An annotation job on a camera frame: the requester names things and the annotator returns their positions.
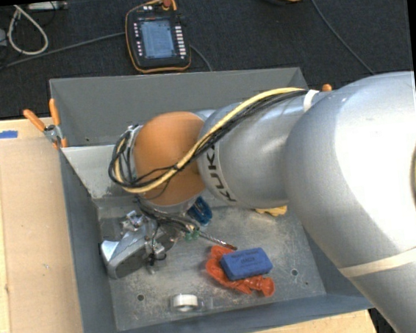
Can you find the silver wedge-shaped object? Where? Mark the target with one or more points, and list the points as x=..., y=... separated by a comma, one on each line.
x=123, y=254

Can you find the blue sponge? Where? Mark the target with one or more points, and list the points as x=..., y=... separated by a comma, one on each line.
x=246, y=263

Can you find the grey metal bin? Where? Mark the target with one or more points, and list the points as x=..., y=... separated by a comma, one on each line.
x=204, y=273

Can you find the orange-red crumpled rubber toy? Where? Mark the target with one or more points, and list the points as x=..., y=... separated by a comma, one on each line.
x=215, y=272

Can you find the yellow soft object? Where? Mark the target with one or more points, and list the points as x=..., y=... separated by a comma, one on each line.
x=272, y=211

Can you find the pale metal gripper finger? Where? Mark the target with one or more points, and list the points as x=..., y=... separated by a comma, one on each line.
x=133, y=221
x=155, y=250

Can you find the brown cardboard board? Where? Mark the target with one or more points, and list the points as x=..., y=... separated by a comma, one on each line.
x=34, y=235

